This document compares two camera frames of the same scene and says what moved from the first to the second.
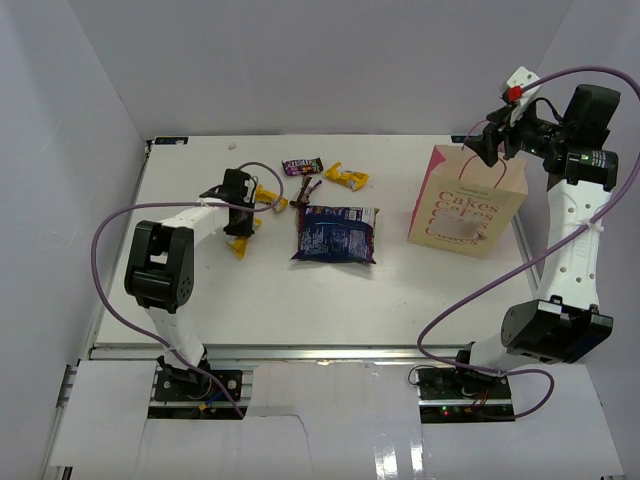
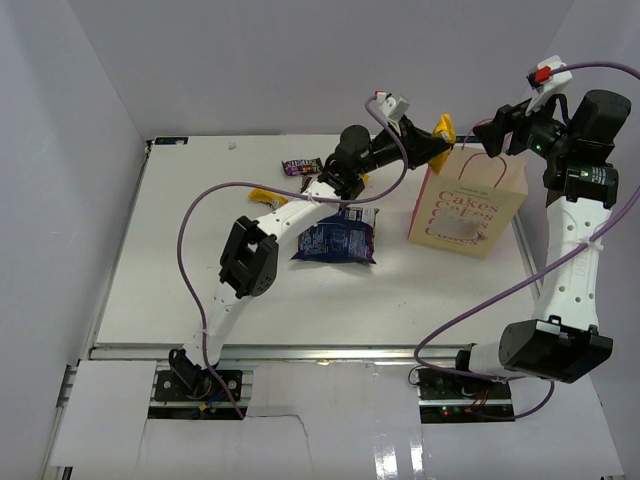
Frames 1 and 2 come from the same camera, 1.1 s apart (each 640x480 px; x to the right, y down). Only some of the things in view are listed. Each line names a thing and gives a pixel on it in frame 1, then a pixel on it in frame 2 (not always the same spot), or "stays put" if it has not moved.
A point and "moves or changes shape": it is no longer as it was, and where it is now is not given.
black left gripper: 245,230 to 419,145
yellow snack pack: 240,243 moves or changes shape
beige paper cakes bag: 461,205 stays put
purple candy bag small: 302,166 stays put
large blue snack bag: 336,233 stays put
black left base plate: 196,385 stays put
